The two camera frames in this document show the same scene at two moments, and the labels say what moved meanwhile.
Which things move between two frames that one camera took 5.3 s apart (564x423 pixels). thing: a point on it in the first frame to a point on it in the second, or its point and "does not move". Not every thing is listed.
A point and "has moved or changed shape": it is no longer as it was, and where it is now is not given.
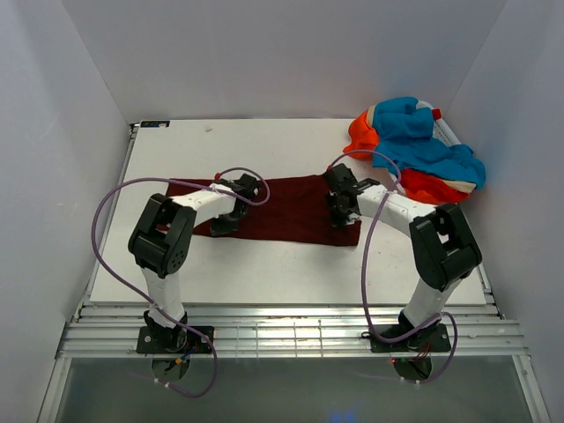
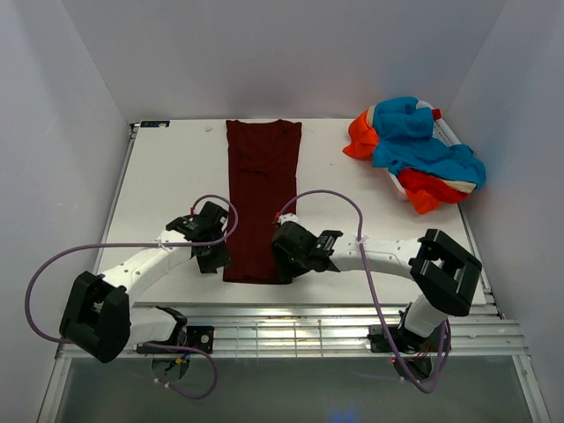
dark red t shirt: (289, 211) has moved or changed shape
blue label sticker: (154, 123) does not move
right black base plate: (435, 339) does not move
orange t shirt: (362, 140) does not move
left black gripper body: (226, 224) to (217, 256)
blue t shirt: (404, 139) does not move
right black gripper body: (338, 218) to (289, 264)
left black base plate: (184, 341) does not move
